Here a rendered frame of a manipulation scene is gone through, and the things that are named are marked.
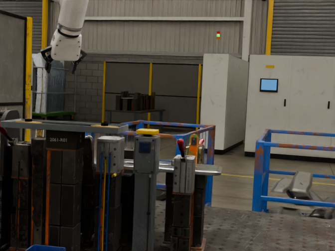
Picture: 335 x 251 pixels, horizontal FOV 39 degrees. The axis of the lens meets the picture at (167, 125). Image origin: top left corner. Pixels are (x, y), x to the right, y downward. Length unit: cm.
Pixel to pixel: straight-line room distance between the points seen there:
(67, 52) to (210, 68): 793
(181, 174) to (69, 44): 59
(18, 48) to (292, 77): 563
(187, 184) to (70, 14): 68
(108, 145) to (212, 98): 797
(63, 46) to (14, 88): 363
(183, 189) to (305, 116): 790
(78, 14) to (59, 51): 15
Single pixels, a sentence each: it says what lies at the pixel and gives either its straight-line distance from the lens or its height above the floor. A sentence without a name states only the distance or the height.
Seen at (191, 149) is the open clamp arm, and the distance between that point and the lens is 190.
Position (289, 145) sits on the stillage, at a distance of 335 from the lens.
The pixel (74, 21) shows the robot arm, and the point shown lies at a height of 150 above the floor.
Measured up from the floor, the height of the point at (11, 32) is 179.
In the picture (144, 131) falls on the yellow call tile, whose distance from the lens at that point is 142.
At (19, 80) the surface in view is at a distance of 539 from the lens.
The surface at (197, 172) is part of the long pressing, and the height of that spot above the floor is 100.
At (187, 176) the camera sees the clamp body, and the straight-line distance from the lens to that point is 158.
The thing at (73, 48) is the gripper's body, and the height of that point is 141.
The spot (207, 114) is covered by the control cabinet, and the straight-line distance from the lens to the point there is 956.
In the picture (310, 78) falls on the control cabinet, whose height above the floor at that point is 158.
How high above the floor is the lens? 129
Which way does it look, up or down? 5 degrees down
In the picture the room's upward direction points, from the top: 3 degrees clockwise
